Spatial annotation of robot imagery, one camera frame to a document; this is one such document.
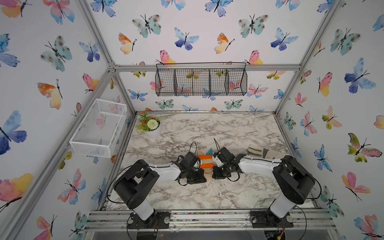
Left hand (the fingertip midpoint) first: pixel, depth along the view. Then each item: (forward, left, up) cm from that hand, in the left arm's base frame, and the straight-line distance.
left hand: (208, 180), depth 85 cm
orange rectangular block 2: (+9, 0, 0) cm, 9 cm away
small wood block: (+7, 0, -1) cm, 7 cm away
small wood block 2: (+3, 0, 0) cm, 3 cm away
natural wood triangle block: (+18, +4, -2) cm, 19 cm away
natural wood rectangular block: (+12, 0, +1) cm, 12 cm away
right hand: (+3, -3, 0) cm, 4 cm away
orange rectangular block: (+16, +1, -1) cm, 16 cm away
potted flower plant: (+29, +34, +16) cm, 47 cm away
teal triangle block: (+18, -2, +1) cm, 18 cm away
